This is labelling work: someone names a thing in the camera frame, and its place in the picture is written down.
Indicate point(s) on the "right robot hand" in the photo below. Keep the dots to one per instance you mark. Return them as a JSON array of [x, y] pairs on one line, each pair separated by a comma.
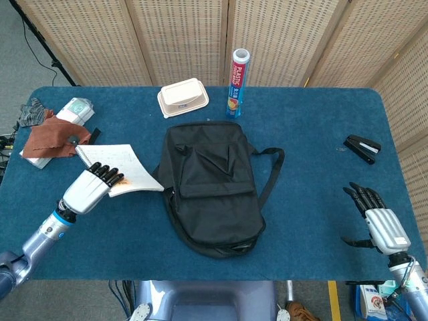
[[388, 230]]

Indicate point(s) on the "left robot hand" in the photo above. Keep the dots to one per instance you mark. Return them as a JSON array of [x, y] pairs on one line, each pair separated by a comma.
[[85, 192]]

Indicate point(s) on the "white spiral notebook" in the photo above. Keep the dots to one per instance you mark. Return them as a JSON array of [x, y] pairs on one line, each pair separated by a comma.
[[133, 167]]

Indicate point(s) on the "black backpack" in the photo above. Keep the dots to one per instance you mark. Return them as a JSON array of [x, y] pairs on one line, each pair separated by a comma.
[[214, 187]]

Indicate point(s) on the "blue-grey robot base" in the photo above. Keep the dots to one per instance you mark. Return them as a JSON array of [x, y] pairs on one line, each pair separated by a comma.
[[207, 301]]

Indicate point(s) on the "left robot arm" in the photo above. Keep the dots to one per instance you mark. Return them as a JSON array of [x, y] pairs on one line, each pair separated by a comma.
[[43, 234]]

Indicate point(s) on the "small black knob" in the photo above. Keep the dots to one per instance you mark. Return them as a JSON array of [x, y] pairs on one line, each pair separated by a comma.
[[72, 138]]

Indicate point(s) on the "teal box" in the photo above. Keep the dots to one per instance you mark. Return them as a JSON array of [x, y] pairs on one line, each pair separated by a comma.
[[388, 287]]

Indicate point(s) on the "brown cloth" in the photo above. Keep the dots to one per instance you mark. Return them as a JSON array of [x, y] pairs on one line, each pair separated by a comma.
[[50, 133]]

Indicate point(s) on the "blue and white box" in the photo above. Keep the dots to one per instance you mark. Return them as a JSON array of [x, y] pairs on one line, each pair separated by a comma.
[[371, 302]]

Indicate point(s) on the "white wrapped paper pack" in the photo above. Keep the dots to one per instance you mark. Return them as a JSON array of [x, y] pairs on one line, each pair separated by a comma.
[[75, 110]]

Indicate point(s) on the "black stapler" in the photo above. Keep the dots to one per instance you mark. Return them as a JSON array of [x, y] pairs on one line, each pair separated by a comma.
[[361, 147]]

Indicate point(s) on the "loose metal staples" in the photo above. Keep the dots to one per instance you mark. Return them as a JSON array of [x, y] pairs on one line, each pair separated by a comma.
[[341, 149]]

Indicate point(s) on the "grey patterned glove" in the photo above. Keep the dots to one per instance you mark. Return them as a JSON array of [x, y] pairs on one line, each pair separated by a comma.
[[30, 115]]

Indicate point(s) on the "silver metal pole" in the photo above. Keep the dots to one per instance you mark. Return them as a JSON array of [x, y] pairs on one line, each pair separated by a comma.
[[290, 291]]

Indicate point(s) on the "white robot foot plate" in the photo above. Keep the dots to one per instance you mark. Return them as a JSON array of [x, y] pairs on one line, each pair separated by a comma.
[[140, 312], [283, 315]]

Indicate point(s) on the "blue felt table cover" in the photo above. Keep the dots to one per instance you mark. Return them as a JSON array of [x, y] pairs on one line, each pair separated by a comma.
[[317, 117]]

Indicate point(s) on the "beige lidded lunch box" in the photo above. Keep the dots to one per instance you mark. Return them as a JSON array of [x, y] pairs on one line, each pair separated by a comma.
[[182, 97]]

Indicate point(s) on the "black tripod leg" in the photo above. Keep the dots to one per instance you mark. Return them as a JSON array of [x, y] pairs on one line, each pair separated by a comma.
[[43, 43]]

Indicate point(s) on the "woven wooden folding screen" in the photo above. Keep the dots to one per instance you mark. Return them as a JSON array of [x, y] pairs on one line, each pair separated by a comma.
[[184, 40]]

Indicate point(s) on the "plastic food wrap roll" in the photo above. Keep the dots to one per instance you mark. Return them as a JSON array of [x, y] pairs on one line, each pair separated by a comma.
[[237, 83]]

